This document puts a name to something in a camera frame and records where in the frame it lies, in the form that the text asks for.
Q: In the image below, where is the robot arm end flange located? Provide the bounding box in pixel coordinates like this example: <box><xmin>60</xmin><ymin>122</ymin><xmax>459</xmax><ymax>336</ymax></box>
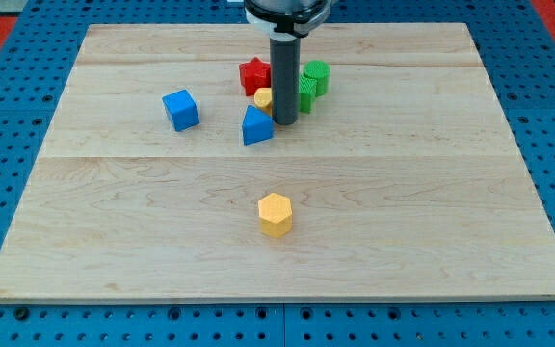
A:
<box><xmin>244</xmin><ymin>0</ymin><xmax>335</xmax><ymax>41</ymax></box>

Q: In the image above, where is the yellow hexagon block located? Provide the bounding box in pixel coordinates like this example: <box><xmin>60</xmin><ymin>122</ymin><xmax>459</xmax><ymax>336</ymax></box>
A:
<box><xmin>258</xmin><ymin>193</ymin><xmax>293</xmax><ymax>238</ymax></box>

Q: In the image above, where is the blue triangle block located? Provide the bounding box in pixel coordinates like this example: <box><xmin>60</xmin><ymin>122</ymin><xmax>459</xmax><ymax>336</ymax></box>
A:
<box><xmin>242</xmin><ymin>105</ymin><xmax>274</xmax><ymax>146</ymax></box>

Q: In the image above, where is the small yellow round block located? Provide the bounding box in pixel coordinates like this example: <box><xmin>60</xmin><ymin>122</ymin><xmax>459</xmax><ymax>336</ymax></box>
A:
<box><xmin>253</xmin><ymin>88</ymin><xmax>273</xmax><ymax>116</ymax></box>

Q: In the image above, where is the green ribbed cube block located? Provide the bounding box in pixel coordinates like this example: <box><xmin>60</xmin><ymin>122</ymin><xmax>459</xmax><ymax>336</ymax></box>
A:
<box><xmin>299</xmin><ymin>75</ymin><xmax>317</xmax><ymax>113</ymax></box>

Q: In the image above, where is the red star block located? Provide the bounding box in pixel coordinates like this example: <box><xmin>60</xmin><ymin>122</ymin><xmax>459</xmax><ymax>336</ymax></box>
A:
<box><xmin>239</xmin><ymin>57</ymin><xmax>272</xmax><ymax>96</ymax></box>

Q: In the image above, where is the green cylinder block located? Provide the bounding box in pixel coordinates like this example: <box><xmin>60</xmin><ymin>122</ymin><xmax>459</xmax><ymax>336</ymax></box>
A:
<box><xmin>304</xmin><ymin>60</ymin><xmax>330</xmax><ymax>96</ymax></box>

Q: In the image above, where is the blue cube block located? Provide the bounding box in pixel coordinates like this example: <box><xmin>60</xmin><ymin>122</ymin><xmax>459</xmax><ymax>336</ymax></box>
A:
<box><xmin>162</xmin><ymin>90</ymin><xmax>199</xmax><ymax>132</ymax></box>

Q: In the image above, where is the grey cylindrical pointer rod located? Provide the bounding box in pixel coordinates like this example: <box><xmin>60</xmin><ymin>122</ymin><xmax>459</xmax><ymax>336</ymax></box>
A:
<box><xmin>270</xmin><ymin>37</ymin><xmax>300</xmax><ymax>125</ymax></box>

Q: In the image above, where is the wooden board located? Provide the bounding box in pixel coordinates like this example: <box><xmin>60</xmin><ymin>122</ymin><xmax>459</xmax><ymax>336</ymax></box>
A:
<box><xmin>0</xmin><ymin>23</ymin><xmax>555</xmax><ymax>304</ymax></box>

